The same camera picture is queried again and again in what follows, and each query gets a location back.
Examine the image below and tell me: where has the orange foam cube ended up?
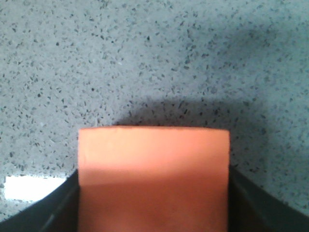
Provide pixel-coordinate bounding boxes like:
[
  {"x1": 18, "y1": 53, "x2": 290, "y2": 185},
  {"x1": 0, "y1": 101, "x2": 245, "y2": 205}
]
[{"x1": 78, "y1": 126, "x2": 230, "y2": 232}]

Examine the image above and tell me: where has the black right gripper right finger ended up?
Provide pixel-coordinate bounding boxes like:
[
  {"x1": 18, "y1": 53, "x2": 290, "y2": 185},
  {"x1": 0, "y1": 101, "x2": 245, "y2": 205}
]
[{"x1": 228, "y1": 166, "x2": 309, "y2": 232}]

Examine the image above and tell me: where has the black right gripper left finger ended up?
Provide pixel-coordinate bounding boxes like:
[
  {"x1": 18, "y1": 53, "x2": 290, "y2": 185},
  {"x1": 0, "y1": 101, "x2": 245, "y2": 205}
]
[{"x1": 0, "y1": 171, "x2": 79, "y2": 232}]

